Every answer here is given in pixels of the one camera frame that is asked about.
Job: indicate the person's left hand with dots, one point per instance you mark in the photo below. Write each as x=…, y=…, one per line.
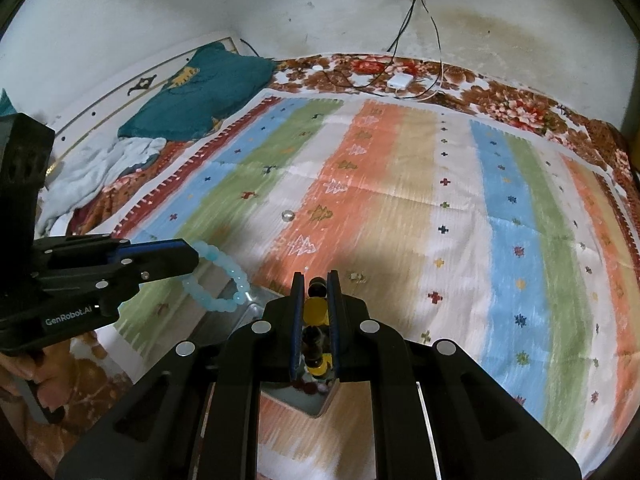
x=47, y=377

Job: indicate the white headboard with gold trim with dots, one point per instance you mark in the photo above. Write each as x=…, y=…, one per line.
x=100, y=105

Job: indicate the pale grey crumpled cloth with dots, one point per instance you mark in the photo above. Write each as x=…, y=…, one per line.
x=95, y=175

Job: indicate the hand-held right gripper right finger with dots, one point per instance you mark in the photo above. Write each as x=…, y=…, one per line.
x=334, y=325

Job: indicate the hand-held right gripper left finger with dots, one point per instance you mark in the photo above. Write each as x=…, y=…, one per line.
x=298, y=325

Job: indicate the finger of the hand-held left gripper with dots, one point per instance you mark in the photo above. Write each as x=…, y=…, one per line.
x=155, y=250
x=135, y=275

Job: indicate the striped colourful mat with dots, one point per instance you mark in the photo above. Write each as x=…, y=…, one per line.
x=400, y=200

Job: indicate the brown floral blanket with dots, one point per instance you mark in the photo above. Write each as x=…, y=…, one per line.
x=515, y=105

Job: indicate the teal pillow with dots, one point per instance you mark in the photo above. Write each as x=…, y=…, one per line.
x=195, y=95

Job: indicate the white charger block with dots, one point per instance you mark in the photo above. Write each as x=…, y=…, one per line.
x=401, y=82

